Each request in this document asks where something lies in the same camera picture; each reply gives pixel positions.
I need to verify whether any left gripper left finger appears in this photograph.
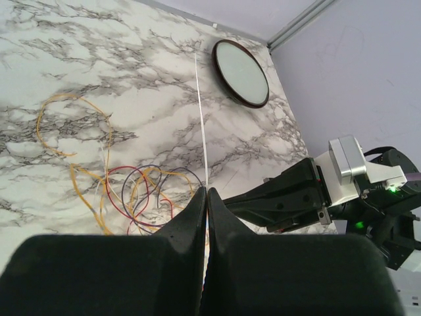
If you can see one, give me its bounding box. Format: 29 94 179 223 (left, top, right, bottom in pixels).
1 188 206 315

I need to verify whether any right aluminium corner post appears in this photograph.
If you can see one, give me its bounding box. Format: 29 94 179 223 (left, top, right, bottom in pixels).
267 0 336 53

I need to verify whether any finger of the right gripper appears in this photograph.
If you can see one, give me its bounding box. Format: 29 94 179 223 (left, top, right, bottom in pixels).
224 158 329 211

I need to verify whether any yellow loose wire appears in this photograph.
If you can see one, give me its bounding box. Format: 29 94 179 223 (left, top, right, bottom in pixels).
36 93 195 236

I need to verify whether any white zip tie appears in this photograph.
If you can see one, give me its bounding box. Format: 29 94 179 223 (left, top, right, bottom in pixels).
193 53 210 238

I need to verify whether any round brown-rimmed dish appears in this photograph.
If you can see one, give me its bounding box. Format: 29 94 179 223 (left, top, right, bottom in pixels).
211 39 270 109

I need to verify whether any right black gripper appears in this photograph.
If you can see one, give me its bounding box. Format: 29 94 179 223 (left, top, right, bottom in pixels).
230 145 421 271

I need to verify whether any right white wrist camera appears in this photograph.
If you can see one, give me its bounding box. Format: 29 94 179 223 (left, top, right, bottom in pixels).
314 136 407 207

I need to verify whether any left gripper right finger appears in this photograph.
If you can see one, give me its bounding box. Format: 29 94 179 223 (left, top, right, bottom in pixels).
201 188 405 315

